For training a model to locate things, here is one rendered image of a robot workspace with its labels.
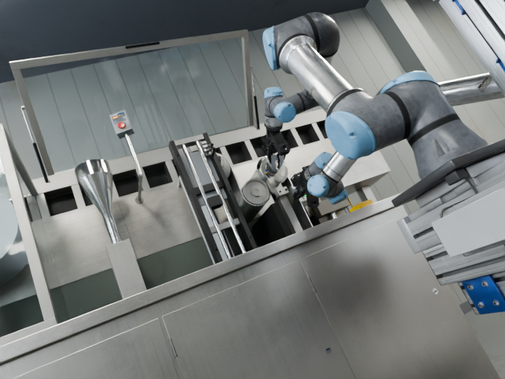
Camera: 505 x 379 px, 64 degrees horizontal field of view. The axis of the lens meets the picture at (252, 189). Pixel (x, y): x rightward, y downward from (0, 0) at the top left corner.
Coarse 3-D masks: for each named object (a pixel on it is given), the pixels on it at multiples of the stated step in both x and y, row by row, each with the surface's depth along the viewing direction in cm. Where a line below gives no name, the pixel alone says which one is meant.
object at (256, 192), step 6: (252, 180) 176; (258, 180) 177; (246, 186) 174; (252, 186) 175; (258, 186) 175; (264, 186) 177; (246, 192) 173; (252, 192) 174; (258, 192) 175; (264, 192) 176; (246, 198) 172; (252, 198) 173; (258, 198) 174; (264, 198) 175; (252, 204) 172; (258, 204) 172
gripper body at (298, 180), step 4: (304, 168) 165; (300, 172) 171; (292, 176) 172; (296, 176) 171; (300, 176) 170; (304, 176) 163; (292, 180) 173; (296, 180) 170; (300, 180) 169; (304, 180) 164; (296, 184) 172; (300, 184) 169; (304, 184) 168; (296, 188) 173; (300, 188) 170; (304, 188) 168; (304, 192) 172
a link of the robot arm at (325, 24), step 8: (312, 16) 114; (320, 16) 114; (320, 24) 113; (328, 24) 114; (336, 24) 119; (320, 32) 114; (328, 32) 115; (336, 32) 117; (320, 40) 115; (328, 40) 116; (336, 40) 119; (320, 48) 117; (328, 48) 119; (336, 48) 123; (328, 56) 125; (304, 88) 149; (304, 96) 152; (312, 96) 149; (304, 104) 153; (312, 104) 154
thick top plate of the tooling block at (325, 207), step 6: (324, 204) 177; (330, 204) 178; (336, 204) 178; (342, 204) 179; (348, 204) 180; (312, 210) 180; (318, 210) 175; (324, 210) 176; (330, 210) 176; (336, 210) 178; (318, 216) 177; (324, 216) 179; (312, 222) 183
